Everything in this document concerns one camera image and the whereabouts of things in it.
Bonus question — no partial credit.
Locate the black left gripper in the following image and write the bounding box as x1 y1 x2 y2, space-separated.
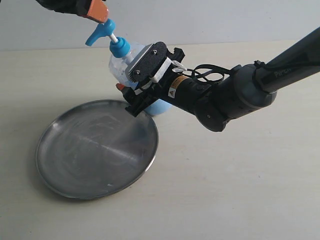
36 0 109 24

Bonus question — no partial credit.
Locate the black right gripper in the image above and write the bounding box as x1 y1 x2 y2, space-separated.
116 48 213 118

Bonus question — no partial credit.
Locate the blue pump soap bottle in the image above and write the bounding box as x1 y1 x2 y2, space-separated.
85 19 173 116

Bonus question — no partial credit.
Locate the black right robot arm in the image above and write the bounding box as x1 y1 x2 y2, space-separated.
116 29 320 132

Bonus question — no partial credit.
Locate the round stainless steel plate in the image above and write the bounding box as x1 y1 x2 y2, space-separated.
35 99 159 200

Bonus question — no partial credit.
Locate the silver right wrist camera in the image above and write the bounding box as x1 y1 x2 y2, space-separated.
125 41 169 83

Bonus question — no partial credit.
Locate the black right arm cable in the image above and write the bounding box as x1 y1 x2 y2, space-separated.
172 63 232 85

